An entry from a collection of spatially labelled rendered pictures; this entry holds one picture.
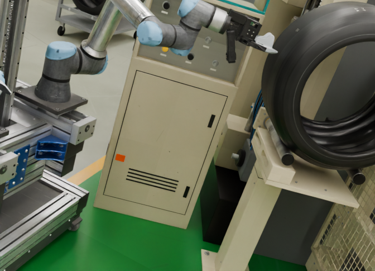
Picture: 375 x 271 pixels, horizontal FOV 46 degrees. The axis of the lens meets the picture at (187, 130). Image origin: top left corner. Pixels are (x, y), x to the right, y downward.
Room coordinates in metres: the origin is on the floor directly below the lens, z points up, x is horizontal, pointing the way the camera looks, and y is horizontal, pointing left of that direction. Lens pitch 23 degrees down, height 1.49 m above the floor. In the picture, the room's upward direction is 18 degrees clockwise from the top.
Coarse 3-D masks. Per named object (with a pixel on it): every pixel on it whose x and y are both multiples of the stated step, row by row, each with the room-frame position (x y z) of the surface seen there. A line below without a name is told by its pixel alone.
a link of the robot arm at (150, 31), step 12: (120, 0) 1.49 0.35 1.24; (132, 0) 1.48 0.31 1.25; (132, 12) 1.44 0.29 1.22; (144, 12) 1.43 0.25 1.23; (132, 24) 1.45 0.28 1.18; (144, 24) 1.37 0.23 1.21; (156, 24) 1.38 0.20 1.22; (168, 24) 1.43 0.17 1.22; (144, 36) 1.36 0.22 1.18; (156, 36) 1.36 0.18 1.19; (168, 36) 1.39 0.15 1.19
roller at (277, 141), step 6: (270, 120) 1.76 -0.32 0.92; (270, 126) 1.71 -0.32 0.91; (270, 132) 1.67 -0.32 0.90; (276, 132) 1.64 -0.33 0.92; (276, 138) 1.59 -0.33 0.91; (276, 144) 1.55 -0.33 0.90; (282, 144) 1.53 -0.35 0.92; (282, 150) 1.49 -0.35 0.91; (288, 150) 1.48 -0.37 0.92; (282, 156) 1.45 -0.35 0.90; (288, 156) 1.45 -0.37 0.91; (282, 162) 1.45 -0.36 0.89; (288, 162) 1.45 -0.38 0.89
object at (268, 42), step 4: (268, 36) 1.50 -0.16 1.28; (272, 36) 1.51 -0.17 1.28; (256, 40) 1.50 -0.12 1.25; (260, 40) 1.50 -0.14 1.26; (264, 40) 1.50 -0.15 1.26; (268, 40) 1.51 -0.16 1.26; (272, 40) 1.51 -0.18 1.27; (260, 44) 1.50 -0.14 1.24; (264, 44) 1.50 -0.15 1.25; (268, 44) 1.51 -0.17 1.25; (272, 44) 1.51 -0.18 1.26; (268, 48) 1.50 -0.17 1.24; (268, 52) 1.50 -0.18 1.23; (272, 52) 1.51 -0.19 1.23; (276, 52) 1.52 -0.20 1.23
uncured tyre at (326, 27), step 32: (288, 32) 1.59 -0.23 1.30; (320, 32) 1.45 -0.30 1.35; (352, 32) 1.44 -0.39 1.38; (288, 64) 1.45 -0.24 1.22; (288, 96) 1.42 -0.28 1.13; (288, 128) 1.43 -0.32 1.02; (320, 128) 1.73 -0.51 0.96; (352, 128) 1.75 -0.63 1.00; (320, 160) 1.45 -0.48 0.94; (352, 160) 1.46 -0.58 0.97
